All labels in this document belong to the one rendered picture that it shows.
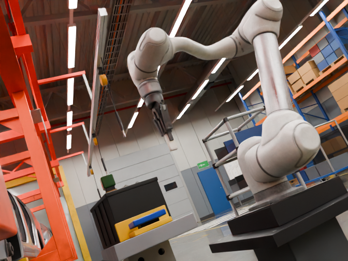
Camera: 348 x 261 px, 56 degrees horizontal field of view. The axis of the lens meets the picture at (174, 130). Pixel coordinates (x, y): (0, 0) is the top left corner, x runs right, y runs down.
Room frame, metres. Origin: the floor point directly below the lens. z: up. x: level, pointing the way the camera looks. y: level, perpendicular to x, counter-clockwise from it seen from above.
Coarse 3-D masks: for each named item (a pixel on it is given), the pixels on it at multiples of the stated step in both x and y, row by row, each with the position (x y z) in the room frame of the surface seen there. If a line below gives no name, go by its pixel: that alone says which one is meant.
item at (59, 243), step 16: (16, 96) 4.21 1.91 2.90; (32, 128) 4.24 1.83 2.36; (32, 144) 4.21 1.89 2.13; (32, 160) 4.19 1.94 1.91; (48, 176) 4.25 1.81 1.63; (48, 192) 4.22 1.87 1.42; (48, 208) 4.20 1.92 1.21; (64, 240) 4.23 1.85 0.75; (48, 256) 4.15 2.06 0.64; (64, 256) 4.21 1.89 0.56
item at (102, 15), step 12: (96, 36) 3.47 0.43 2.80; (96, 48) 3.66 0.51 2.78; (96, 60) 3.87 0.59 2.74; (84, 72) 5.25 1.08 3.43; (96, 72) 4.13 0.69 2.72; (36, 84) 4.97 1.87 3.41; (96, 84) 4.47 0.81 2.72; (108, 84) 3.88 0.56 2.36; (96, 96) 4.86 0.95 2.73; (96, 108) 5.30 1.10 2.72; (120, 120) 4.03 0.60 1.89; (84, 132) 7.48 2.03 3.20; (96, 144) 6.46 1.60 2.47
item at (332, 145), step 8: (344, 128) 7.97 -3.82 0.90; (328, 136) 8.26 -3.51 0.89; (336, 136) 8.08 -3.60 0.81; (328, 144) 8.37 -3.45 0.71; (336, 144) 8.18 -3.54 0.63; (344, 144) 7.99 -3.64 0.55; (320, 152) 8.69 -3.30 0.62; (328, 152) 8.47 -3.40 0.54; (336, 152) 8.28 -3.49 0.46; (344, 152) 8.09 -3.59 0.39; (312, 160) 9.02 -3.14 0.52; (320, 160) 8.80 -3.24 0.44
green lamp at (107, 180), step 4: (104, 176) 1.01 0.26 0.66; (108, 176) 1.01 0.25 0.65; (112, 176) 1.02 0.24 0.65; (100, 180) 1.02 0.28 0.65; (104, 180) 1.01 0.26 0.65; (108, 180) 1.01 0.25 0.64; (112, 180) 1.02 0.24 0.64; (104, 184) 1.01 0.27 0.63; (108, 184) 1.01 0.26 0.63; (112, 184) 1.02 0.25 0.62; (104, 188) 1.01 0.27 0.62
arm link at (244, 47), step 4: (236, 32) 1.39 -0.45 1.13; (228, 36) 1.42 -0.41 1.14; (232, 36) 1.41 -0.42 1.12; (236, 36) 1.40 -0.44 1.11; (240, 36) 1.38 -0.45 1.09; (236, 40) 1.40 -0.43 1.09; (240, 40) 1.39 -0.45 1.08; (244, 40) 1.38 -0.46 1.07; (236, 44) 1.40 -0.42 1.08; (240, 44) 1.41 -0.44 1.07; (244, 44) 1.40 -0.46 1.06; (248, 44) 1.39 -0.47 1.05; (240, 48) 1.42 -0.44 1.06; (244, 48) 1.42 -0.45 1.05; (248, 48) 1.42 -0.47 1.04; (252, 48) 1.43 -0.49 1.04; (240, 52) 1.44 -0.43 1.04; (244, 52) 1.45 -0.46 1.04; (248, 52) 1.47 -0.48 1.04; (236, 56) 1.46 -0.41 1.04
